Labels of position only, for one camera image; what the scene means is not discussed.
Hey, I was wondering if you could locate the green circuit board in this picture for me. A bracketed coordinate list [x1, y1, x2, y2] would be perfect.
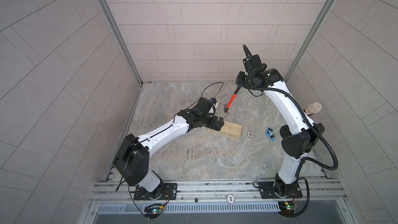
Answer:
[278, 201, 297, 216]
[144, 204, 165, 215]

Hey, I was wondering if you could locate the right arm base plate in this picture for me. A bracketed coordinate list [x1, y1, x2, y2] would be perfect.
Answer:
[254, 180, 303, 199]

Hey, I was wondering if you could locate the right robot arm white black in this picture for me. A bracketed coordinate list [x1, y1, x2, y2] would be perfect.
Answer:
[236, 55, 319, 198]

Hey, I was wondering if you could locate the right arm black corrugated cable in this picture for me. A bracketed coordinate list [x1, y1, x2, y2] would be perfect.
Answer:
[242, 44, 339, 218]

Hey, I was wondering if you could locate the black stand with wooden peg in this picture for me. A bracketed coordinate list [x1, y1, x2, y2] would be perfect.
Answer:
[304, 102, 322, 116]

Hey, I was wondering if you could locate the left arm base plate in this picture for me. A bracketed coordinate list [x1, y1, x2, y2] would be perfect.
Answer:
[133, 183, 178, 201]

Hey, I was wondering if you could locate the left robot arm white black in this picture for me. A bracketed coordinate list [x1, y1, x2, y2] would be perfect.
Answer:
[113, 109, 224, 199]

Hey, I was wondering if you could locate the red black claw hammer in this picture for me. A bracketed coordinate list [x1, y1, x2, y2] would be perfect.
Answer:
[223, 86, 241, 113]

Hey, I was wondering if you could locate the left wrist thin black cable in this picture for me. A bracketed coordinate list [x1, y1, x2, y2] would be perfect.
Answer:
[174, 81, 224, 116]

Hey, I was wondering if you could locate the blue toy car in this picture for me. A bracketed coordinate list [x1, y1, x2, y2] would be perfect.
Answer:
[265, 128, 275, 141]

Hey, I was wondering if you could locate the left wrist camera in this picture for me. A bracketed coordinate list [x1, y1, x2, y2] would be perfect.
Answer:
[196, 97, 218, 115]

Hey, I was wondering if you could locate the right green circuit board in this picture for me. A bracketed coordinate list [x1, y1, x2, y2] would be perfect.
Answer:
[278, 201, 297, 216]

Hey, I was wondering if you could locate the left green circuit board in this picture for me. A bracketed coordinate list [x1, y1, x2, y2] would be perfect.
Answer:
[144, 204, 165, 215]

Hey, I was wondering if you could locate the pale wooden block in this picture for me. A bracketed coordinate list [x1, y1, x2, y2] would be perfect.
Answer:
[220, 121, 242, 139]

